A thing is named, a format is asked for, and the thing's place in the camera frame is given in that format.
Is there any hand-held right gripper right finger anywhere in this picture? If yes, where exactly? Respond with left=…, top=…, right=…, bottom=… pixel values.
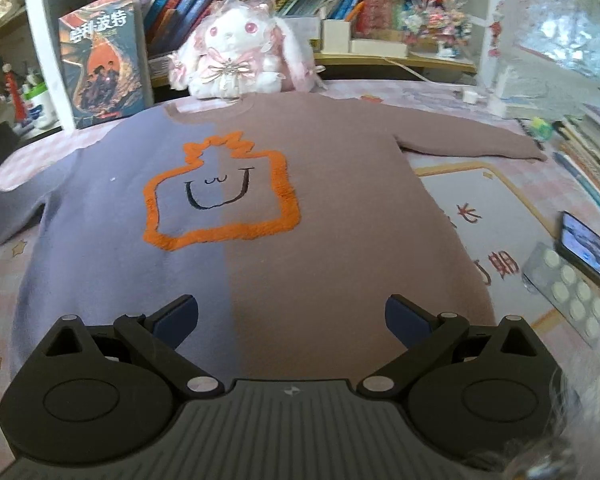
left=357, top=294, right=548, bottom=402

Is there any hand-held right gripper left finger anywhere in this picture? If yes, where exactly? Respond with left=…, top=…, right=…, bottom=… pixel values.
left=45, top=294, right=226, bottom=402

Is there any purple and brown sweater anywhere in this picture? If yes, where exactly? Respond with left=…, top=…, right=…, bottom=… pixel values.
left=0, top=92, right=549, bottom=403

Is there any pink checked printed desk mat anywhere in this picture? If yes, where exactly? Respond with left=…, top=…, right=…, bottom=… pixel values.
left=0, top=77, right=600, bottom=476

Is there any pill blister pack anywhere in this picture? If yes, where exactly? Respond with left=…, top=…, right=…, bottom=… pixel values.
left=521, top=241, right=600, bottom=347

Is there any smartphone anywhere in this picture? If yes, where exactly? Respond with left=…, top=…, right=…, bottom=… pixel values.
left=554, top=211, right=600, bottom=305

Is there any green and yellow eraser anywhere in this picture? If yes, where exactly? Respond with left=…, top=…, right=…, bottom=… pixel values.
left=529, top=118, right=554, bottom=142

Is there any white power strip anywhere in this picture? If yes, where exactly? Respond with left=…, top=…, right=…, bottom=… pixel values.
left=489, top=94, right=537, bottom=122

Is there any stack of books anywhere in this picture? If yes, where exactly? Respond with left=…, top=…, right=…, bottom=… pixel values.
left=554, top=102, right=600, bottom=223

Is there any white pen cup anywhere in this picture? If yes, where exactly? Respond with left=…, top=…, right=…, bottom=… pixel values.
left=21, top=79, right=57, bottom=129

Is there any wooden bookshelf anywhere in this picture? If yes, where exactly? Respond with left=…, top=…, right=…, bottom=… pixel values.
left=0, top=0, right=496, bottom=91

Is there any fantasy novel with dragon cover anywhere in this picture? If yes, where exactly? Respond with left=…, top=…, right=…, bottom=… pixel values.
left=57, top=0, right=154, bottom=132

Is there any flat white box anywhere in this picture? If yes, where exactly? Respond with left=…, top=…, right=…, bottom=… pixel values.
left=350, top=37, right=409, bottom=59

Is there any white plush bunny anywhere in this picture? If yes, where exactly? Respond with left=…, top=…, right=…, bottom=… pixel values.
left=168, top=0, right=327, bottom=99

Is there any red tassel ornament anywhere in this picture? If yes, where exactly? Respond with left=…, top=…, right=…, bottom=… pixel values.
left=0, top=61, right=27, bottom=124

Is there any white square pen box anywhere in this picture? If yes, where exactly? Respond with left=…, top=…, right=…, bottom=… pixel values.
left=321, top=17, right=352, bottom=54

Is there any colourful flower ornament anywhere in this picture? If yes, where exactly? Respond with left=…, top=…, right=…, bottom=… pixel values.
left=396, top=0, right=475, bottom=59

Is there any row of colourful books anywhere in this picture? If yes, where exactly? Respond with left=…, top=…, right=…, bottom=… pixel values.
left=137, top=0, right=376, bottom=78

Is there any white charging cable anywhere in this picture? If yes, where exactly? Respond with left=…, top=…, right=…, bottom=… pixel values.
left=382, top=56, right=466, bottom=95

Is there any deer wall sticker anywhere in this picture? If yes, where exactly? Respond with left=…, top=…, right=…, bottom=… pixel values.
left=486, top=2, right=508, bottom=63

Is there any alphabet wall poster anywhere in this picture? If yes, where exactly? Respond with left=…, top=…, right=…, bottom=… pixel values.
left=507, top=0, right=600, bottom=107

